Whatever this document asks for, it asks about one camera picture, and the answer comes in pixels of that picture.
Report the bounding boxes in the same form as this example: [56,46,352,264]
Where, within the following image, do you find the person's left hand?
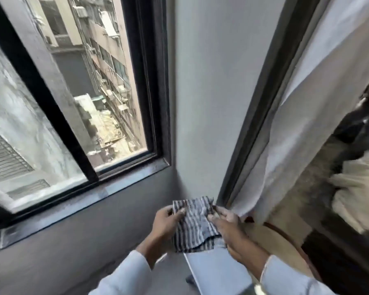
[147,206,187,247]

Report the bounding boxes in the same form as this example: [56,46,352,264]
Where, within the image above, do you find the person's right hand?
[207,206,250,256]

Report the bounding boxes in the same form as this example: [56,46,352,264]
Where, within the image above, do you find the grey striped cloth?
[171,196,226,254]

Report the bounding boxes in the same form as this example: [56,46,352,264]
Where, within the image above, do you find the person's left forearm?
[89,241,168,295]

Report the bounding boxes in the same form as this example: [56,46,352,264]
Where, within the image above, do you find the person's right forearm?
[231,241,337,295]

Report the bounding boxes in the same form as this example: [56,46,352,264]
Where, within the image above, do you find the white ironing board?
[183,237,256,295]

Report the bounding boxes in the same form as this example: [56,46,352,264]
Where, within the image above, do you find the tan round table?
[244,216,324,281]

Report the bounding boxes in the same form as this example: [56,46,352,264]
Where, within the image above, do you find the beige garment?
[327,149,369,234]

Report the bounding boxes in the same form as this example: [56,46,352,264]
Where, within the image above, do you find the white curtain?
[231,0,369,225]

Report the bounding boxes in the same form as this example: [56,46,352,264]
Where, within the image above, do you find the beige apartment building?
[26,0,147,168]

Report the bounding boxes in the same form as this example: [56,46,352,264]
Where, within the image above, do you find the dark garment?
[332,76,369,172]

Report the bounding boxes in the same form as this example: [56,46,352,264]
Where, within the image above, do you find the grey concrete building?
[0,29,88,212]

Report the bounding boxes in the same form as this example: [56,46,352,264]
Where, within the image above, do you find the black door frame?
[217,0,323,208]

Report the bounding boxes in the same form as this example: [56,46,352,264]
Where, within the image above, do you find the black window frame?
[0,0,172,251]

